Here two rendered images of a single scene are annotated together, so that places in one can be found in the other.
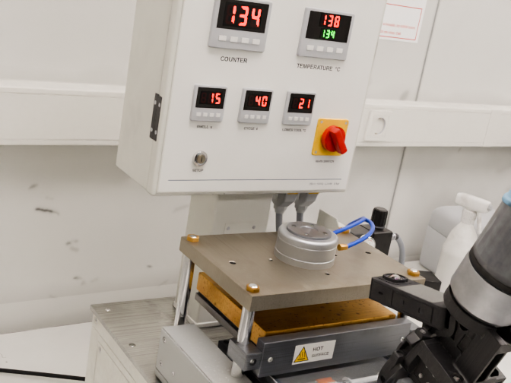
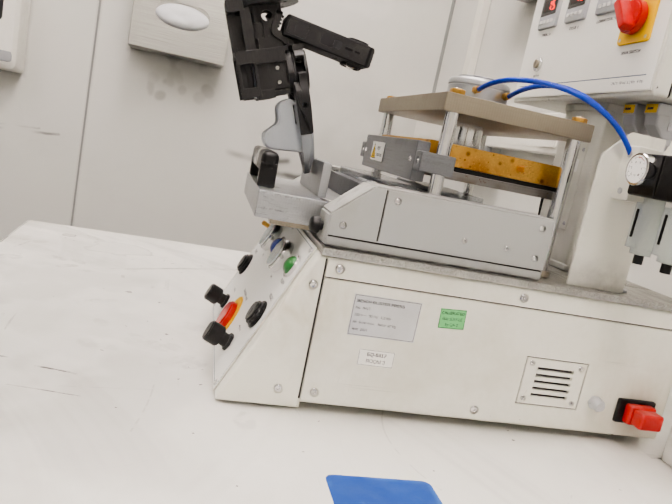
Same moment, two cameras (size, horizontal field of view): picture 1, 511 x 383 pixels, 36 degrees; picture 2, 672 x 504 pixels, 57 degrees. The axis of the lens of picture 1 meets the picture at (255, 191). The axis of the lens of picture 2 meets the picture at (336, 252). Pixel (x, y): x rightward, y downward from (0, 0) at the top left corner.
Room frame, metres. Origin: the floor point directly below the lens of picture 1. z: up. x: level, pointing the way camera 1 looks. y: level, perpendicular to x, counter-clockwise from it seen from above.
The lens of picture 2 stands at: (1.12, -0.90, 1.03)
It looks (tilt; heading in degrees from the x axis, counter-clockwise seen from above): 10 degrees down; 111
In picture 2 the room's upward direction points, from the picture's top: 12 degrees clockwise
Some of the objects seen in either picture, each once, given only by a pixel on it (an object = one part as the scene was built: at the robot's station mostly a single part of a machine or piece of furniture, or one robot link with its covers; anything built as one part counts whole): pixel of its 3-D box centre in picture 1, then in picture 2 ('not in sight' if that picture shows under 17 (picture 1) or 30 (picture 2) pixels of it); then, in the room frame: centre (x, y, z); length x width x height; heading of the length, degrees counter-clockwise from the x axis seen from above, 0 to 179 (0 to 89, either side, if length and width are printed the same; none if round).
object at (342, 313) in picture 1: (303, 287); (467, 143); (0.95, -0.08, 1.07); 0.22 x 0.17 x 0.10; 125
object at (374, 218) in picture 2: not in sight; (430, 227); (0.96, -0.23, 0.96); 0.26 x 0.05 x 0.07; 35
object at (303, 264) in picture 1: (299, 264); (497, 135); (0.98, -0.08, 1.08); 0.31 x 0.24 x 0.13; 125
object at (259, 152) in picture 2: not in sight; (263, 164); (0.74, -0.22, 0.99); 0.15 x 0.02 x 0.04; 125
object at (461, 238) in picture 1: (461, 248); not in sight; (1.69, -0.49, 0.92); 0.09 x 0.08 x 0.25; 51
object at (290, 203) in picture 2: not in sight; (366, 199); (0.85, -0.14, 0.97); 0.30 x 0.22 x 0.08; 35
